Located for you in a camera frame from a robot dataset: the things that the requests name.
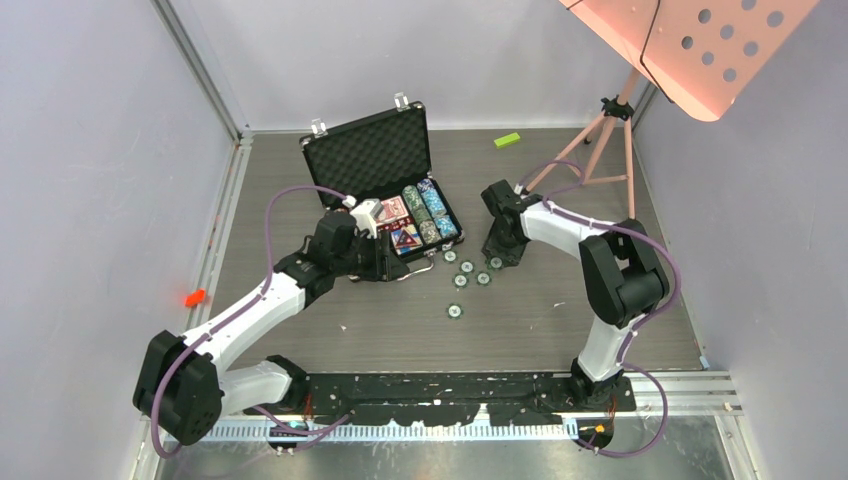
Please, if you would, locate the card deck in case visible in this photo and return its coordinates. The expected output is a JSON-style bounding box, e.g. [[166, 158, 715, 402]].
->
[[391, 224, 424, 256]]

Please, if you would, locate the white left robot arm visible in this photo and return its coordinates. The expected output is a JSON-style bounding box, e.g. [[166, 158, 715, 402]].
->
[[132, 197, 409, 446]]

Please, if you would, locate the orange clip on rail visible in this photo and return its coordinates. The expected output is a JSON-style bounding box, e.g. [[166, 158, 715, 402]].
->
[[184, 289, 206, 308]]

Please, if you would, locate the pink perforated panel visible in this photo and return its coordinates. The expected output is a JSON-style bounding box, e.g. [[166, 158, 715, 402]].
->
[[564, 0, 817, 122]]

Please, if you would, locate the blue chip row in case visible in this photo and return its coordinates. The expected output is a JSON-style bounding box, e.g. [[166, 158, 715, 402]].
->
[[416, 178, 460, 238]]

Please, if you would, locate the red playing card box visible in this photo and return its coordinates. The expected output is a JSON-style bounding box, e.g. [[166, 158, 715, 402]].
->
[[378, 195, 408, 225]]

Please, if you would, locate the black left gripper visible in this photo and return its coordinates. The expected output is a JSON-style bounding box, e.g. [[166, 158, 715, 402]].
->
[[332, 230, 409, 283]]

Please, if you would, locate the black poker set case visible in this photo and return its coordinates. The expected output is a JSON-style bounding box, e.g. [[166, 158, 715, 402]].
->
[[299, 93, 465, 261]]

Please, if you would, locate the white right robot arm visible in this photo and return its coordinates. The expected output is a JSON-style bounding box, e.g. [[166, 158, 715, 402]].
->
[[481, 180, 670, 411]]

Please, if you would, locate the green block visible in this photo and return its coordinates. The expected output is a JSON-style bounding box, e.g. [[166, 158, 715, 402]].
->
[[493, 132, 521, 149]]

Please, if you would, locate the green 20 chip beside stack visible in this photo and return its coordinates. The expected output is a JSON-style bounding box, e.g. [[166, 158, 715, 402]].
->
[[446, 304, 463, 320]]

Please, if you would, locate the pink tripod stand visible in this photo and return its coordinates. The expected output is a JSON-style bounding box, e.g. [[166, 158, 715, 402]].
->
[[517, 67, 641, 218]]

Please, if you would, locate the green chip row in case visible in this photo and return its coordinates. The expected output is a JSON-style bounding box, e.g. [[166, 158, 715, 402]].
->
[[402, 185, 432, 224]]

